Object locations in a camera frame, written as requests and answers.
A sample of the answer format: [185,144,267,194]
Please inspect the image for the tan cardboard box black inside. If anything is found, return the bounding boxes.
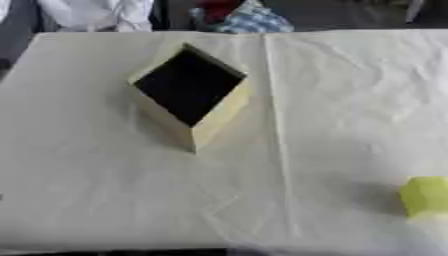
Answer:
[126,42,254,155]

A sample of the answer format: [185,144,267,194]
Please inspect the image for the yellow-green block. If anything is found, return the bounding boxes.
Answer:
[399,175,448,218]

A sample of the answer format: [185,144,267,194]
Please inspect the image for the blue white checked cloth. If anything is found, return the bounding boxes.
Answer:
[189,0,296,35]

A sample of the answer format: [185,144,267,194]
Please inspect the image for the red object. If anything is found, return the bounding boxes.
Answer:
[196,0,244,24]

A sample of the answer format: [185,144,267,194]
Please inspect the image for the white cloth bundle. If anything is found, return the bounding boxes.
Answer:
[35,0,156,33]

